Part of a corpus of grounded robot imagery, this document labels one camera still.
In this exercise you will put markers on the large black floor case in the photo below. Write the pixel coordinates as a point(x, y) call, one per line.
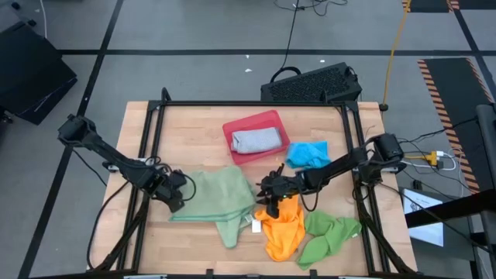
point(31, 77)

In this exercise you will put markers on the blue microfiber towel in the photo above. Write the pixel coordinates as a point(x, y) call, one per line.
point(308, 155)

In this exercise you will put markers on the black metal table frame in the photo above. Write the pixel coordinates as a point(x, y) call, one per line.
point(248, 104)

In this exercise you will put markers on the grey microfiber towel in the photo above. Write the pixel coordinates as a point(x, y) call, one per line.
point(255, 140)

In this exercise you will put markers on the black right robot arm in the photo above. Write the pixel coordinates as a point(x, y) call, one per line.
point(341, 166)

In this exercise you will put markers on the bright green microfiber towel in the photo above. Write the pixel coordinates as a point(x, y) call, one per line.
point(329, 232)

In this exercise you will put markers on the orange microfiber towel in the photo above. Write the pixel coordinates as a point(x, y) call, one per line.
point(284, 232)

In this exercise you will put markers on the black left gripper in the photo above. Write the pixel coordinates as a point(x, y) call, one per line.
point(170, 186)

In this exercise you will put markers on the white hang tag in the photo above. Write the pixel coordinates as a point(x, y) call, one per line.
point(256, 226)

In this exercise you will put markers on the black perforated computer case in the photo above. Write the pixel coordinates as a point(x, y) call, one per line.
point(310, 85)

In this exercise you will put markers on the white paper sheet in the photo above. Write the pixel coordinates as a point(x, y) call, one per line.
point(426, 232)

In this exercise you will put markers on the hazard striped floor mat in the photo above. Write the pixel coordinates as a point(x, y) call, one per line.
point(430, 4)
point(453, 97)

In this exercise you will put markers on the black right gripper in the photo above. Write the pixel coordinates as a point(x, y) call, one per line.
point(290, 186)

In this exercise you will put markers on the black metal beam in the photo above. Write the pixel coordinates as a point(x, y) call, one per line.
point(445, 211)

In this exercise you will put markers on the red plastic tray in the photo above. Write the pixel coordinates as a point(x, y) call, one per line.
point(248, 122)

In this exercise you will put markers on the sage towel with teal edge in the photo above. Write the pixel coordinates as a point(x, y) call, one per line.
point(217, 193)

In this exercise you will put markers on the grey metal post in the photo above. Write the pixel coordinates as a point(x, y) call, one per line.
point(487, 147)

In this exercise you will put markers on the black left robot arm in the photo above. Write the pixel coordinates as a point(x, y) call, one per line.
point(108, 151)

